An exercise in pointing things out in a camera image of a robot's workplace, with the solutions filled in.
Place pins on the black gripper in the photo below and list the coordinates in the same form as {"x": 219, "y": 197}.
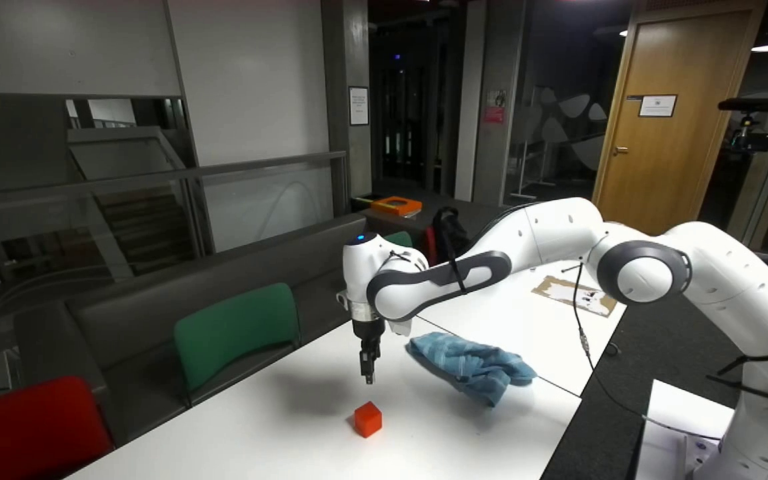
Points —
{"x": 368, "y": 333}

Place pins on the orange block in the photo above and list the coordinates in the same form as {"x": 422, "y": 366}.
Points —
{"x": 367, "y": 419}

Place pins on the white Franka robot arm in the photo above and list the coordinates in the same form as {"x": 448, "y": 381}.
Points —
{"x": 535, "y": 237}

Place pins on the blue checked cloth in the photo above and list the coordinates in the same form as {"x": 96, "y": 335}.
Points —
{"x": 474, "y": 366}

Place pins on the black bag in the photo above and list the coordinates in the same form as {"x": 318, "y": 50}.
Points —
{"x": 451, "y": 234}

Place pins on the paper sheet on table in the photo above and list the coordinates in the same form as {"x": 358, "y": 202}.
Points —
{"x": 592, "y": 301}

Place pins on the white notice on pillar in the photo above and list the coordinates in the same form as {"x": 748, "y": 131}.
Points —
{"x": 358, "y": 105}

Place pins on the red sign on glass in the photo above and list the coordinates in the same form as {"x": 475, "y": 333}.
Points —
{"x": 495, "y": 117}

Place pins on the wooden door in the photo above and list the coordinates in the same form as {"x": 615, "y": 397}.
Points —
{"x": 679, "y": 170}

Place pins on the white door sign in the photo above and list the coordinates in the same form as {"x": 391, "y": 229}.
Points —
{"x": 658, "y": 105}

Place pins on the black camera tripod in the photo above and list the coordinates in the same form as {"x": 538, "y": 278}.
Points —
{"x": 750, "y": 107}

